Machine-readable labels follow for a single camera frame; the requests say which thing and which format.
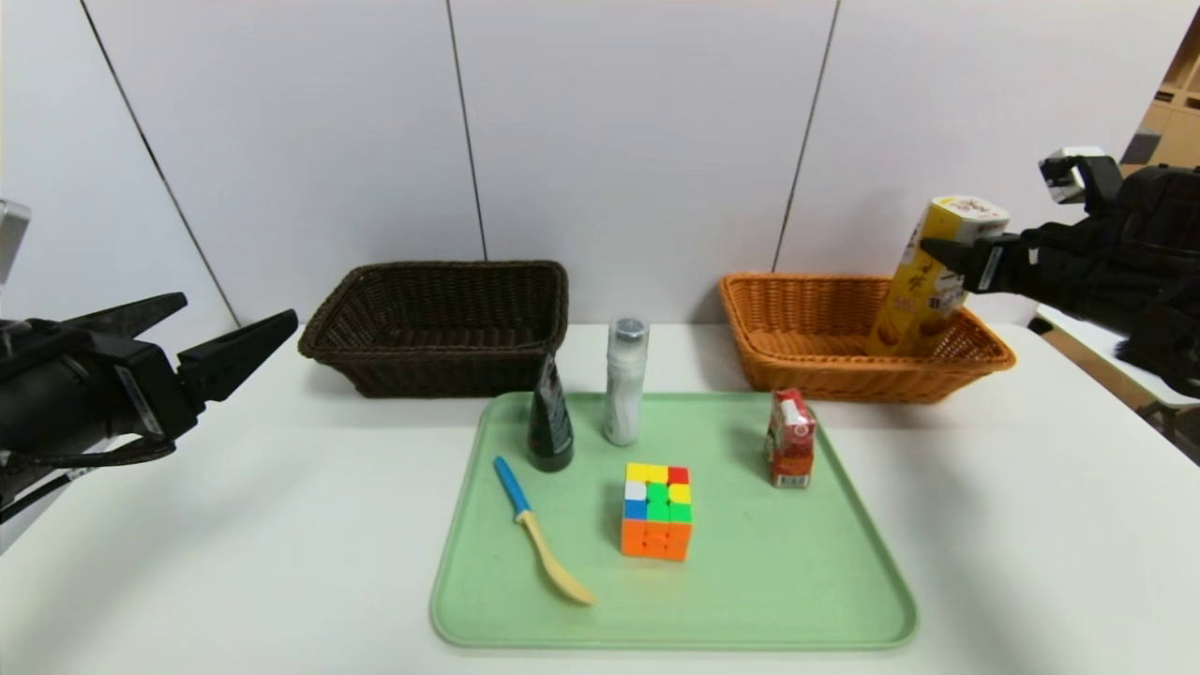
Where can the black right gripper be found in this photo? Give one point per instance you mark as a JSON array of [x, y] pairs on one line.
[[991, 265]]

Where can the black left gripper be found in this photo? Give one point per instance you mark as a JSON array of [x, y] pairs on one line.
[[142, 384]]

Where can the yellow hexagonal biscuit box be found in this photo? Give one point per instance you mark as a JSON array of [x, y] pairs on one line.
[[914, 300]]

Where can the small red drink carton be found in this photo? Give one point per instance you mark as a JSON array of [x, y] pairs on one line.
[[792, 445]]

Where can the white bottle with grey cap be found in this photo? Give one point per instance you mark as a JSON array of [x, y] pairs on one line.
[[623, 394]]

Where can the black squeeze tube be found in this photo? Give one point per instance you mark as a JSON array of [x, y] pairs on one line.
[[551, 431]]

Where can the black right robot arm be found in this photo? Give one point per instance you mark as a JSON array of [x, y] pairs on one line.
[[1153, 253]]

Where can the orange wicker basket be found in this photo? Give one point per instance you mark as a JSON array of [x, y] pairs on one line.
[[797, 328]]

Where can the dark brown wicker basket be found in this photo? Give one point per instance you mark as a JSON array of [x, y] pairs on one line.
[[422, 309]]

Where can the white side table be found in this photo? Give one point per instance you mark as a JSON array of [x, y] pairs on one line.
[[1078, 342]]

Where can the wooden cabinet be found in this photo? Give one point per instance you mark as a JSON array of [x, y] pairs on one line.
[[1177, 131]]

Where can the light green plastic tray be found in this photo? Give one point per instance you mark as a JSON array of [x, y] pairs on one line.
[[750, 581]]

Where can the colourful puzzle cube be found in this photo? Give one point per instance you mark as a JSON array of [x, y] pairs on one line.
[[656, 525]]

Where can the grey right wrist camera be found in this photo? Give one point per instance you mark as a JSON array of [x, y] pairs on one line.
[[1064, 173]]

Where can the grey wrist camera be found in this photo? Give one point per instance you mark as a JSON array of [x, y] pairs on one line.
[[11, 239], [1064, 173]]

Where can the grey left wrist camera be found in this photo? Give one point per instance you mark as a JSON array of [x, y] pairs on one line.
[[11, 239]]

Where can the dark grey wall box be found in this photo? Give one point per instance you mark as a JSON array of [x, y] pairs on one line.
[[1139, 148]]

